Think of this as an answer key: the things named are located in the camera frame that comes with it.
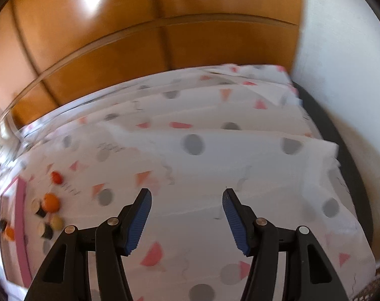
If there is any large orange with stem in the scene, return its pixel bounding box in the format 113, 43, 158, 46
3, 225, 15, 242

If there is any cut dark root piece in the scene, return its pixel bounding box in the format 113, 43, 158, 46
30, 198, 47, 218
37, 221, 54, 240

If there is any small yellow-green fruit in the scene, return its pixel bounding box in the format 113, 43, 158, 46
49, 213, 65, 232

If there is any orange tangerine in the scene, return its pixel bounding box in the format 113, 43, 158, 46
42, 193, 61, 213

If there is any dark purple root whole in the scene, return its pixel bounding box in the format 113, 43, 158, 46
0, 218, 8, 232

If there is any pink shallow tray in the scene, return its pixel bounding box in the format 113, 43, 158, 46
0, 176, 32, 288

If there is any small red tomato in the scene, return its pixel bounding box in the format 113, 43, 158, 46
50, 171, 64, 185

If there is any patterned white tablecloth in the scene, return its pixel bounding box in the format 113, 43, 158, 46
0, 64, 376, 300

